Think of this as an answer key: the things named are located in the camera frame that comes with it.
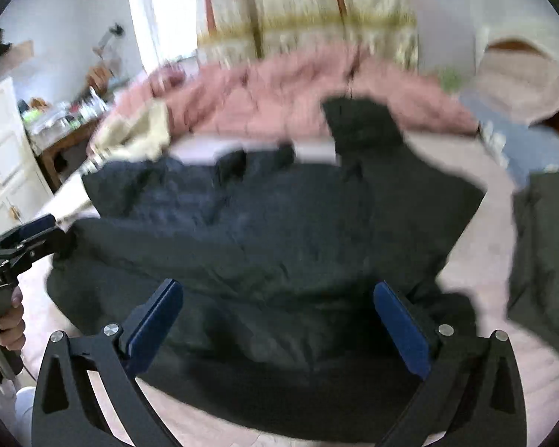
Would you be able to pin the grey-green garment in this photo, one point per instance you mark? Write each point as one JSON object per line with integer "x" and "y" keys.
{"x": 545, "y": 251}

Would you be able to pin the black puffer jacket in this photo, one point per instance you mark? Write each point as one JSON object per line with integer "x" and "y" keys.
{"x": 270, "y": 242}

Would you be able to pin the pink quilt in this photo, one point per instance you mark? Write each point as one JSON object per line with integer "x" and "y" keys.
{"x": 261, "y": 98}

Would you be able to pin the window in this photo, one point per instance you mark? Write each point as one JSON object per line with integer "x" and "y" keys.
{"x": 167, "y": 14}

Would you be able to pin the floral curtain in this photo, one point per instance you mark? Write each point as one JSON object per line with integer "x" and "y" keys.
{"x": 307, "y": 9}

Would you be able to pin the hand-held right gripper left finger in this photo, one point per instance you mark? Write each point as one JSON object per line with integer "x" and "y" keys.
{"x": 151, "y": 323}

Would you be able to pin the blue pillow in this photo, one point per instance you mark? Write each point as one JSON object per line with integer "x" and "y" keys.
{"x": 526, "y": 149}

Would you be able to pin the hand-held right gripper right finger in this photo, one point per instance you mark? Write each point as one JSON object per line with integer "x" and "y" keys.
{"x": 403, "y": 328}

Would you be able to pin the pink pillow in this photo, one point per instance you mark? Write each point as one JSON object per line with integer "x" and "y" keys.
{"x": 517, "y": 79}

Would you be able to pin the person's left hand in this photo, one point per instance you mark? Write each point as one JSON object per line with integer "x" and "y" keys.
{"x": 14, "y": 328}

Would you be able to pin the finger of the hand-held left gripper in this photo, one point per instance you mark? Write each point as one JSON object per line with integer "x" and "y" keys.
{"x": 35, "y": 233}

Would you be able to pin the cluttered wooden side table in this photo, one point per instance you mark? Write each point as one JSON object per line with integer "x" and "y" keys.
{"x": 60, "y": 116}

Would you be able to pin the white floral cloth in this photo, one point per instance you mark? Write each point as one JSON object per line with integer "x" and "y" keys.
{"x": 491, "y": 142}

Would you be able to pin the desk lamp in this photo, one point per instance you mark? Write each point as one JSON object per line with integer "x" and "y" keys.
{"x": 109, "y": 39}

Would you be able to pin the cream printed shirt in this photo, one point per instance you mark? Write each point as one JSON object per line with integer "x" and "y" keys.
{"x": 139, "y": 132}

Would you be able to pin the white dresser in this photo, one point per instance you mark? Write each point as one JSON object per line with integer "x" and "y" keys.
{"x": 2, "y": 149}

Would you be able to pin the orange box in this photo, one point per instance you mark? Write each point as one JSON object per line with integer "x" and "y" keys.
{"x": 98, "y": 74}

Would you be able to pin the bed with pink sheet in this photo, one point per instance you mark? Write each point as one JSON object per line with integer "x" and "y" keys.
{"x": 475, "y": 242}

